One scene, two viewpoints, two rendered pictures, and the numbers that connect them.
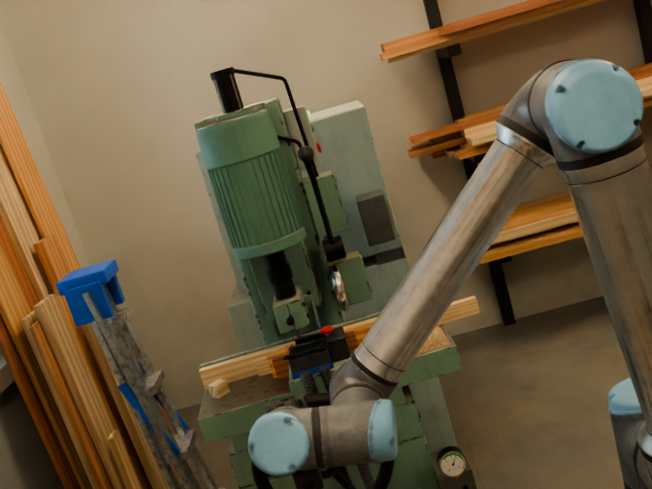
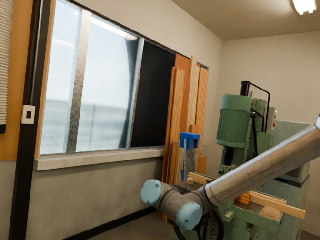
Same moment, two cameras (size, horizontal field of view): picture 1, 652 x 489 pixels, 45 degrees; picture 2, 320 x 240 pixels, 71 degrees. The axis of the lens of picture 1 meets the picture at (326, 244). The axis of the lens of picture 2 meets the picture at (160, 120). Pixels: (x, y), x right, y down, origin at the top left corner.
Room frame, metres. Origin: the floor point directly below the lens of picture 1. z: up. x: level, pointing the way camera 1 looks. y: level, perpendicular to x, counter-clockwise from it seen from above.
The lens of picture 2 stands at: (0.41, -0.31, 1.36)
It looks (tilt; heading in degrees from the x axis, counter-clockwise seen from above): 3 degrees down; 36
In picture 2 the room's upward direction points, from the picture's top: 8 degrees clockwise
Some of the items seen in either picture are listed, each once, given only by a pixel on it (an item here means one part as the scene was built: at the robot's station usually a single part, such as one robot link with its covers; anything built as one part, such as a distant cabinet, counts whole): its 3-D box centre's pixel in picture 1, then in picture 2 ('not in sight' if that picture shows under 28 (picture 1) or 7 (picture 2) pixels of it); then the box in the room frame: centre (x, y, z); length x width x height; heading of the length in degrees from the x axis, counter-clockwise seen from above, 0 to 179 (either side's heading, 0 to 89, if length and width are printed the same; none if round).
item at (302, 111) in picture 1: (302, 137); (269, 118); (2.12, -0.02, 1.40); 0.10 x 0.06 x 0.16; 179
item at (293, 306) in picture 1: (292, 310); (227, 171); (1.82, 0.12, 1.03); 0.14 x 0.07 x 0.09; 179
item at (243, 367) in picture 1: (319, 344); (231, 189); (1.82, 0.08, 0.92); 0.60 x 0.02 x 0.05; 89
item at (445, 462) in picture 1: (452, 464); not in sight; (1.59, -0.13, 0.65); 0.06 x 0.04 x 0.08; 89
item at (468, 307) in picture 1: (367, 336); (249, 196); (1.80, -0.03, 0.92); 0.55 x 0.02 x 0.04; 89
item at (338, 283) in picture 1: (339, 287); not in sight; (1.93, 0.00, 1.02); 0.12 x 0.03 x 0.12; 179
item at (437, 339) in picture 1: (426, 335); (270, 210); (1.71, -0.16, 0.91); 0.12 x 0.09 x 0.03; 179
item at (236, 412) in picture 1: (328, 384); (222, 203); (1.70, 0.08, 0.87); 0.61 x 0.30 x 0.06; 89
